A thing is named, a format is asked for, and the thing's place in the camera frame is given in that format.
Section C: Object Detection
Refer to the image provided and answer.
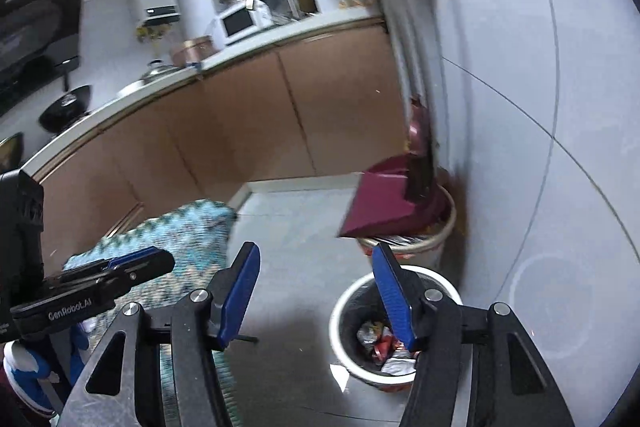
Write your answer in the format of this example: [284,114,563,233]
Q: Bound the clear red plastic wrapper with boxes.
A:
[356,321,416,377]

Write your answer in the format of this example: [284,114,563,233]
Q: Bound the white round trash bin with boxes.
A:
[328,263,464,390]

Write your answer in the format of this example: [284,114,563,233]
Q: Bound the brown lower kitchen cabinets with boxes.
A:
[26,19,405,273]

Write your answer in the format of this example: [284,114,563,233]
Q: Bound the blue gloved left hand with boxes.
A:
[2,323,90,419]

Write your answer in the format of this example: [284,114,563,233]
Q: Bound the bin under dustpan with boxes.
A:
[357,186,458,271]

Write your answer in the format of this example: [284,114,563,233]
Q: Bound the zigzag teal knitted blanket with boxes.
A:
[62,198,239,427]

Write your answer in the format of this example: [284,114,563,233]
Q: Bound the maroon dustpan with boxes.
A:
[338,154,452,239]

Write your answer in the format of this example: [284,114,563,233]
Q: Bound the maroon broom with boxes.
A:
[381,0,437,202]

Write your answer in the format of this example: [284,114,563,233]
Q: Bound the black frying pan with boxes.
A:
[38,74,92,135]

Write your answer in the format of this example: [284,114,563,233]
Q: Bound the steel pot with lid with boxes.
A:
[139,58,180,83]

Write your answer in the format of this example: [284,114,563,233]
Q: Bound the white microwave oven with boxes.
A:
[205,0,274,46]

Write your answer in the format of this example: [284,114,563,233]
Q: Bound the black range hood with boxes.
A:
[0,0,82,114]

